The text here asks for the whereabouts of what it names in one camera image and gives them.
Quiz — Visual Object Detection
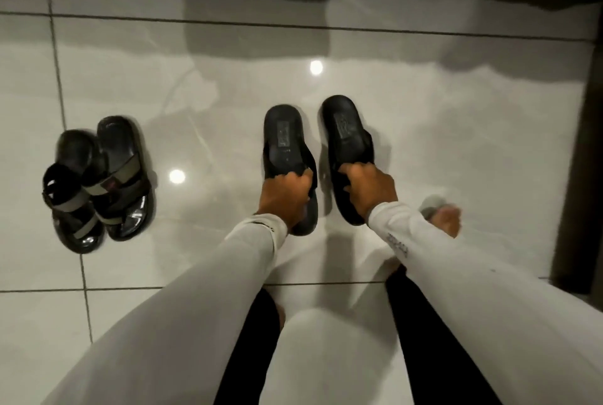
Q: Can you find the person's left hand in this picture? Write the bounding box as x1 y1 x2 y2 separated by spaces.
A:
258 168 315 232

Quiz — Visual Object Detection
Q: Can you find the person's right hand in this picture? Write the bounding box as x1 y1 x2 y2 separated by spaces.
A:
339 162 399 222

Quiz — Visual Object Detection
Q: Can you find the black slide slipper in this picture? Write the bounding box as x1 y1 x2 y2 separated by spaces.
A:
258 104 319 237
321 95 376 226

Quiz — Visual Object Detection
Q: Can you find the person's left forearm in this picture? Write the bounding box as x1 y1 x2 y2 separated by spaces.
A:
41 212 289 405

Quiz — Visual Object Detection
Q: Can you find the person's right forearm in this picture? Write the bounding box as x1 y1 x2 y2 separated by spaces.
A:
367 200 603 405

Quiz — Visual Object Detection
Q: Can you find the person's right foot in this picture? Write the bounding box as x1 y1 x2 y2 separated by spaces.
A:
418 194 463 239

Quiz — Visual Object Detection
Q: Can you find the person's left leg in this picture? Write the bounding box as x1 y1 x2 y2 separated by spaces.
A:
214 289 284 405

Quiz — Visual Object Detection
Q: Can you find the person's leg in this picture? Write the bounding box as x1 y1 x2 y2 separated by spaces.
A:
214 289 284 405
385 266 503 405

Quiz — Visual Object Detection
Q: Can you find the person's right leg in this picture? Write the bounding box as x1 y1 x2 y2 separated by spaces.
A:
385 266 503 405

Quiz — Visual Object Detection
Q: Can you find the black sandal with grey straps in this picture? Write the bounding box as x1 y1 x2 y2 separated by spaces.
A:
85 116 155 242
42 130 107 255

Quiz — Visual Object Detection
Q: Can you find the dark wooden furniture post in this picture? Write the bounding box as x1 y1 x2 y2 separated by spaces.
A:
548 53 603 298

